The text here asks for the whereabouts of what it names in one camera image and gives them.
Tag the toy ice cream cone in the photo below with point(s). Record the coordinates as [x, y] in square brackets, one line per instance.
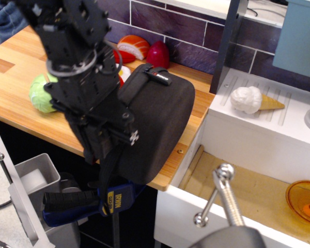
[250, 100]

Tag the red toy bell pepper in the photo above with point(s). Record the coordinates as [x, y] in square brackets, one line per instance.
[121, 82]

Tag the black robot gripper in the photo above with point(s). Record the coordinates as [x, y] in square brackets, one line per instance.
[87, 94]

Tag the orange plastic bowl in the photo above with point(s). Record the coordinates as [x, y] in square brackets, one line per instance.
[298, 200]

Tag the black zipper case bag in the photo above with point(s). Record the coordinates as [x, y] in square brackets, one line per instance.
[161, 103]

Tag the blue black bar clamp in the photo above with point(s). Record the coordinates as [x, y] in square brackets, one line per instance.
[64, 208]

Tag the red toy chili pepper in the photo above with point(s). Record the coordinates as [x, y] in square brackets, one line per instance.
[126, 57]

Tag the dark grey shelf post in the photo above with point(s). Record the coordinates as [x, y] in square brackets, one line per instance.
[236, 12]

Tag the person in blue jeans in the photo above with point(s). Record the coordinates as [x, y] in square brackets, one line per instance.
[11, 20]

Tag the green toy cabbage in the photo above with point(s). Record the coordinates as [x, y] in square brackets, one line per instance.
[39, 98]

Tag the toy salmon sushi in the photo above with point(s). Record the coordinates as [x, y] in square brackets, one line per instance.
[134, 45]

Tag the grey plastic bin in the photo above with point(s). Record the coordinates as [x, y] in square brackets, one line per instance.
[31, 180]

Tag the toy fried egg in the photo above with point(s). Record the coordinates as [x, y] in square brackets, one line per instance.
[124, 72]

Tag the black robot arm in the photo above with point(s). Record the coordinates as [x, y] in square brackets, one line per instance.
[72, 34]

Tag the white toy sink unit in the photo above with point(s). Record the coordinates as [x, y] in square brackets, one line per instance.
[269, 150]

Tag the light blue cabinet door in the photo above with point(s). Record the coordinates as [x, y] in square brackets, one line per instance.
[293, 49]

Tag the red toy onion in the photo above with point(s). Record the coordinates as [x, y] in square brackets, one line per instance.
[158, 55]

